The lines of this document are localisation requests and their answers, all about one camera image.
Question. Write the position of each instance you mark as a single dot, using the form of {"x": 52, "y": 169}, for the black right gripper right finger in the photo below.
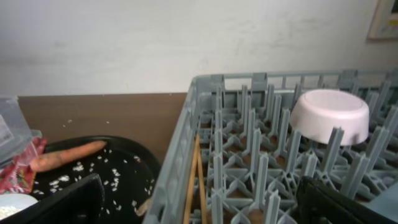
{"x": 318, "y": 203}

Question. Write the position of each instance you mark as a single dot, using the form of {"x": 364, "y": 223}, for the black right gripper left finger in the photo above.
{"x": 80, "y": 202}

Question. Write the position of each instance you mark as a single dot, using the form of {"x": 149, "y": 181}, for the light blue cup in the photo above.
{"x": 386, "y": 203}

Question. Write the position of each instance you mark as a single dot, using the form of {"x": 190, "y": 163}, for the wooden chopstick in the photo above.
{"x": 202, "y": 190}
{"x": 189, "y": 198}

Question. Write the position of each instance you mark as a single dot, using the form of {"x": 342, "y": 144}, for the grey dishwasher rack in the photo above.
{"x": 252, "y": 158}

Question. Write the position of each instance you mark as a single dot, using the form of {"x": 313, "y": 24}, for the round black tray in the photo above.
{"x": 127, "y": 169}

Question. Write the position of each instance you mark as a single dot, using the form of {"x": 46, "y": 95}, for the orange carrot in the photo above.
{"x": 53, "y": 160}

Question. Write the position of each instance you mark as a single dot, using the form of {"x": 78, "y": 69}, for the peanut on tray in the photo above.
{"x": 143, "y": 208}

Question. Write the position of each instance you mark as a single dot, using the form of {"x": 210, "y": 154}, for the red snack wrapper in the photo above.
{"x": 18, "y": 177}

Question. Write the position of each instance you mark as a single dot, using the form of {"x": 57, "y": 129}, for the grey plate with food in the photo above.
{"x": 14, "y": 203}

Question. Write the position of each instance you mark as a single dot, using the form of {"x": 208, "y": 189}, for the clear plastic bin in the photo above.
{"x": 15, "y": 132}

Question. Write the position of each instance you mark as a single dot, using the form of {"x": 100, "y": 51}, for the framed picture on wall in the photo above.
{"x": 384, "y": 21}

